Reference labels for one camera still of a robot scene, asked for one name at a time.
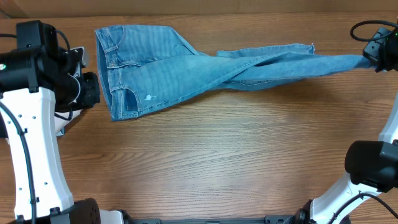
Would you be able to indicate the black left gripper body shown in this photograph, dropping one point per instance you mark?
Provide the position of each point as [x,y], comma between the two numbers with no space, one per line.
[89,92]

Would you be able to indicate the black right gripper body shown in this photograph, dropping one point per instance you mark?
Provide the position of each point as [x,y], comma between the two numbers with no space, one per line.
[385,51]

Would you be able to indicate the light blue denim jeans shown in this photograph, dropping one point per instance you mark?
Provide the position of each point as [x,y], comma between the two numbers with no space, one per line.
[144,69]

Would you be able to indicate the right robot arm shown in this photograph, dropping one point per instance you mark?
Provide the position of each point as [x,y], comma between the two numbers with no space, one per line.
[370,166]

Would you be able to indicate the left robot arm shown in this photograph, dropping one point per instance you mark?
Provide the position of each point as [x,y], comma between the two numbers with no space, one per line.
[43,87]

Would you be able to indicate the folded cream white garment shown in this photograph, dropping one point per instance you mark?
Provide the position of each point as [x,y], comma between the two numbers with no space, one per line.
[63,119]

